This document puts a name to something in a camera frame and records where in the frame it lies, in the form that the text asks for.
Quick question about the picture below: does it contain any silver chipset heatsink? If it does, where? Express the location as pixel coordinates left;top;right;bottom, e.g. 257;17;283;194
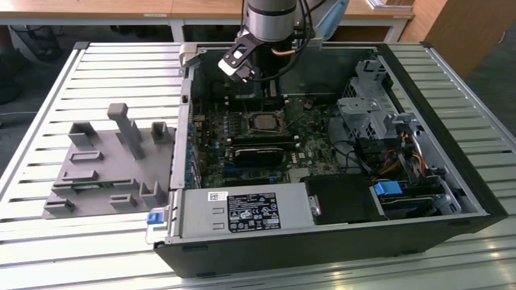
289;168;320;184

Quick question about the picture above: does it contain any grey parts rack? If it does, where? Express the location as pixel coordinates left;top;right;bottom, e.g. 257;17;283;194
41;102;179;220

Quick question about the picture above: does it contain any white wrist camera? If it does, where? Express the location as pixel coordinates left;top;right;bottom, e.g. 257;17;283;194
217;33;260;83

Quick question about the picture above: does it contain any black plastic bay cover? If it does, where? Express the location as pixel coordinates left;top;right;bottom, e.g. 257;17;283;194
304;175;388;226

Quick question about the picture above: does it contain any green motherboard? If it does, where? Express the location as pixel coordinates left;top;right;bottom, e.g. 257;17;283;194
187;92;341;189

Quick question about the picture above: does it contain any black PC case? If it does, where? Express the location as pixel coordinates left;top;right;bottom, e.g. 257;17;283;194
144;41;509;279

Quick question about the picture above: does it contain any wooden desk with white frame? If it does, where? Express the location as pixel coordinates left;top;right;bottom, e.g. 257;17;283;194
0;0;416;43

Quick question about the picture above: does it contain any CPU socket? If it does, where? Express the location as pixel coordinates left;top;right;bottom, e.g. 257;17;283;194
245;110;292;136

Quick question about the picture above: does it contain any black graphics card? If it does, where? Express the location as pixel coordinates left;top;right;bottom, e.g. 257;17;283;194
232;146;287;169

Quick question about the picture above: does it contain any yellow power wire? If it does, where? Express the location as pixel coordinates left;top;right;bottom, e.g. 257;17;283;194
411;152;428;172

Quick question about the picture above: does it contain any green RAM stick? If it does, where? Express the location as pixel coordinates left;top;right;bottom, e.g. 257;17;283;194
72;179;133;193

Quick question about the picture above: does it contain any silver power supply with label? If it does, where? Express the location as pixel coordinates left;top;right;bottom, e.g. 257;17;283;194
176;182;319;238

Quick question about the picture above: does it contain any silver metal drive cage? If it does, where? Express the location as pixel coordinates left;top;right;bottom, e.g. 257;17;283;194
336;59;408;141

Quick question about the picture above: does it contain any metal socket cover frame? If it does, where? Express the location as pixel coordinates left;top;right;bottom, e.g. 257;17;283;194
280;98;304;134

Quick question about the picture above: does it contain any black expansion slot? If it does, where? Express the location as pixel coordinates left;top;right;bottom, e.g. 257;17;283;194
223;177;281;186

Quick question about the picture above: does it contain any blue disk carrier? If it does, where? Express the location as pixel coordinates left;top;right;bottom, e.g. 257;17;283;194
373;180;403;197

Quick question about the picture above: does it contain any RAM slot with white clips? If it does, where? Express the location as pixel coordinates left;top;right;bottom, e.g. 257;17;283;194
229;143;299;148
229;138;299;143

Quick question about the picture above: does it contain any orange power wire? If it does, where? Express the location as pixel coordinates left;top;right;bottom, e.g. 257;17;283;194
380;152;404;176

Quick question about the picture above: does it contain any wooden cabinet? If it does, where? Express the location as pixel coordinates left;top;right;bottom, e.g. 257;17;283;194
399;0;516;79

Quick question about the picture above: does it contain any silver topped CPU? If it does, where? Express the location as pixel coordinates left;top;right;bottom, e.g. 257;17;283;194
252;114;279;129

